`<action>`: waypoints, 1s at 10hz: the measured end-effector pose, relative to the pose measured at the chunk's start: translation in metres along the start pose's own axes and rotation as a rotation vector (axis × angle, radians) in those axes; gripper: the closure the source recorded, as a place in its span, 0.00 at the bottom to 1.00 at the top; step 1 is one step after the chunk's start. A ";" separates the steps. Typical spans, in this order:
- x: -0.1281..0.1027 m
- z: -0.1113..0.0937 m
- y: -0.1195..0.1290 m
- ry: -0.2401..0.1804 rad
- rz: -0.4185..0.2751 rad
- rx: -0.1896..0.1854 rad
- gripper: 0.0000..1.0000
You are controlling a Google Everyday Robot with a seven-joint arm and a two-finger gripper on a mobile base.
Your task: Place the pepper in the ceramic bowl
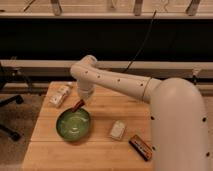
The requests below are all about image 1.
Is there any black office chair base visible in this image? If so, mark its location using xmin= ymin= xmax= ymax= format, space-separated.
xmin=0 ymin=64 xmax=25 ymax=142

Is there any white rectangular box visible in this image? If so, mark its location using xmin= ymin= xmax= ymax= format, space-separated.
xmin=110 ymin=121 xmax=126 ymax=140

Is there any black hanging cable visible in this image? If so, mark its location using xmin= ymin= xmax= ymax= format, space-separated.
xmin=121 ymin=9 xmax=157 ymax=74

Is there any brown candy bar package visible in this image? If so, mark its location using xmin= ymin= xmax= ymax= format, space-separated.
xmin=129 ymin=135 xmax=152 ymax=161

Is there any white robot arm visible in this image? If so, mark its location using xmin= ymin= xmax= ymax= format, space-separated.
xmin=70 ymin=55 xmax=211 ymax=171

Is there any white wrapped snack package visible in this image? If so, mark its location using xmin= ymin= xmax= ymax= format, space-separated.
xmin=49 ymin=82 xmax=72 ymax=107

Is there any green ceramic bowl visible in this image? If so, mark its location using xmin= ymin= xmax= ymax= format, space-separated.
xmin=56 ymin=108 xmax=91 ymax=142

